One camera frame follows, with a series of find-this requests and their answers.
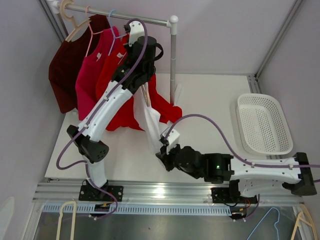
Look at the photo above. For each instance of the pink thin hanger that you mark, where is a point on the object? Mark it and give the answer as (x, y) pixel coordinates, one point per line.
(92, 33)

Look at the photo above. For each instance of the white perforated plastic basket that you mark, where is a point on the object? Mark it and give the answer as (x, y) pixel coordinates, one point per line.
(262, 125)

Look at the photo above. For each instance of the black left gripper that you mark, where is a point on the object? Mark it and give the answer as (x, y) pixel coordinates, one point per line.
(128, 54)

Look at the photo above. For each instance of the white t shirt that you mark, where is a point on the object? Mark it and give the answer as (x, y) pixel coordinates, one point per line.
(148, 119)

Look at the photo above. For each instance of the beige wooden hanger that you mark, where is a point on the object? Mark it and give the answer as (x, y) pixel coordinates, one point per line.
(146, 95)

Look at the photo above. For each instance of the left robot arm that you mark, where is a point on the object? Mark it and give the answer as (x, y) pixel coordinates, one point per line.
(87, 135)

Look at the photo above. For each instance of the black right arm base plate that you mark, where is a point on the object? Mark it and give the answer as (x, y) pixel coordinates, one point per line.
(231, 198)

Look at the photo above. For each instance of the magenta pink t shirt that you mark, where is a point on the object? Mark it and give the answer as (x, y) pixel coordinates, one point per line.
(90, 70)

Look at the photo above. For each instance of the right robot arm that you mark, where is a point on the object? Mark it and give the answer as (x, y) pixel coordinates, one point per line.
(251, 178)

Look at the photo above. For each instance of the white slotted cable duct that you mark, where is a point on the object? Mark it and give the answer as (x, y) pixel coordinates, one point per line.
(140, 209)

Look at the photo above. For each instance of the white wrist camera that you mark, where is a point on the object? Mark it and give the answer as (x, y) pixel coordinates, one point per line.
(135, 30)
(169, 138)

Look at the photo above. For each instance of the dark maroon t shirt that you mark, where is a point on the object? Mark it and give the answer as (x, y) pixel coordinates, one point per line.
(64, 69)

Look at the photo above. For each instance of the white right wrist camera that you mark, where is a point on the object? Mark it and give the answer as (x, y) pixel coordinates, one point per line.
(169, 138)

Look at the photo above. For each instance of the beige hanger bottom right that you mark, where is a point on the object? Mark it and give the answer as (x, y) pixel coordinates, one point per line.
(304, 227)

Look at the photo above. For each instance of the light blue thin hanger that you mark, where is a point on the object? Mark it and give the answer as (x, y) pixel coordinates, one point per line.
(114, 36)

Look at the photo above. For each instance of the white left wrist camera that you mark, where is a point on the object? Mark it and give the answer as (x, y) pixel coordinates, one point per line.
(135, 30)

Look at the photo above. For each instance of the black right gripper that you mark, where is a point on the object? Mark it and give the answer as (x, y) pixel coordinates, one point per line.
(165, 158)

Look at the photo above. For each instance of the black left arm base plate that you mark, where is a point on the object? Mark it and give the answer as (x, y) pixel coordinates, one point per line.
(88, 193)

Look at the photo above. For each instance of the aluminium corner frame post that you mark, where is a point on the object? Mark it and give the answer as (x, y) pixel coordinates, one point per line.
(280, 35)

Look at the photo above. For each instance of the aluminium frame rail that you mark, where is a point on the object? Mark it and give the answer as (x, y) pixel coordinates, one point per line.
(135, 192)

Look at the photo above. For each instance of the silver clothes rack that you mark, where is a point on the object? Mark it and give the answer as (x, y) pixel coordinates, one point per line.
(71, 27)

